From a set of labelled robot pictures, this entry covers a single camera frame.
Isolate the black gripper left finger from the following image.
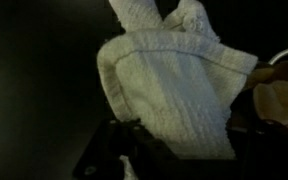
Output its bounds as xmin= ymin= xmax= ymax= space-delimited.
xmin=72 ymin=118 xmax=178 ymax=180

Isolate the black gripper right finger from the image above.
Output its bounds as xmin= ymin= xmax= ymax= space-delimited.
xmin=228 ymin=118 xmax=288 ymax=180

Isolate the white terry towel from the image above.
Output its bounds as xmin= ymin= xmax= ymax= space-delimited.
xmin=96 ymin=0 xmax=259 ymax=180

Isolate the yellow cylinder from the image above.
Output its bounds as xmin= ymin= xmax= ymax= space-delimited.
xmin=253 ymin=79 xmax=288 ymax=126

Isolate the white looped cable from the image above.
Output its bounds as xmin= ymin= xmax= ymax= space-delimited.
xmin=268 ymin=13 xmax=288 ymax=66

